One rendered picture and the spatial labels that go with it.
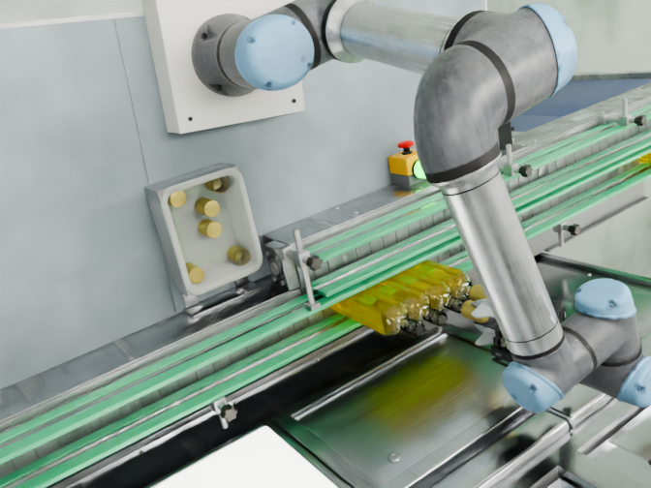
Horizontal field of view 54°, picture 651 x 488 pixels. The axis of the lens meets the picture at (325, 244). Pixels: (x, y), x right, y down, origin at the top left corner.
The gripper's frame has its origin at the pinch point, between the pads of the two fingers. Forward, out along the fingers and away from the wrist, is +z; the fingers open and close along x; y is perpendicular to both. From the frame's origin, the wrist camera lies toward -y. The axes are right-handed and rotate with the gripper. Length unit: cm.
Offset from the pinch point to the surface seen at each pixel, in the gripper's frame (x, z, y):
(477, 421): 12.5, -9.6, 13.2
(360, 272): -6.4, 24.2, 9.3
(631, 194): 11, 31, -96
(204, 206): -27, 37, 34
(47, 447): 2, 31, 76
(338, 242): -13.5, 27.1, 11.5
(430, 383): 12.6, 5.4, 10.4
